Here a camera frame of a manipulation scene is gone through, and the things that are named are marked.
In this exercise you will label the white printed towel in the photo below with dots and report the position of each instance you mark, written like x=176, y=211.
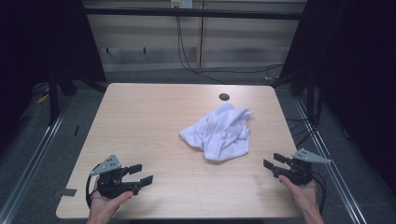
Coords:
x=219, y=133

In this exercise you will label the grey tape piece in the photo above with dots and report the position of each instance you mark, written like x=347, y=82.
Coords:
x=69, y=192

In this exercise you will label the yellow item on floor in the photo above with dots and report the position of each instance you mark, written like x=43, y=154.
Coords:
x=42, y=99

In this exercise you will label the small black floor strip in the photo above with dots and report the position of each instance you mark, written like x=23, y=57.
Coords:
x=76, y=130

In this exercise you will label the person's left hand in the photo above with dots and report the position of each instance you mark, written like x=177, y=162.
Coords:
x=104, y=205

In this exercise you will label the black horizontal frame bar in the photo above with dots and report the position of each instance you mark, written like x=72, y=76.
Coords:
x=186, y=13

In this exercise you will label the black curtain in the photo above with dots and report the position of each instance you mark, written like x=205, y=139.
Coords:
x=355, y=77
x=40, y=46

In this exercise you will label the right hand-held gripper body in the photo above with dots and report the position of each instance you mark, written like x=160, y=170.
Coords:
x=299, y=171

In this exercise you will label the person's right hand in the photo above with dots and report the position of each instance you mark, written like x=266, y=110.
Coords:
x=303, y=194

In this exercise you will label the white wall socket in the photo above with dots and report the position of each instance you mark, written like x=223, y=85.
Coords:
x=182, y=3

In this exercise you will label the black metal stand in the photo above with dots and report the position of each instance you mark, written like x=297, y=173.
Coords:
x=53, y=99

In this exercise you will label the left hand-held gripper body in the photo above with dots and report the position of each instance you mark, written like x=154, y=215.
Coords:
x=109, y=183

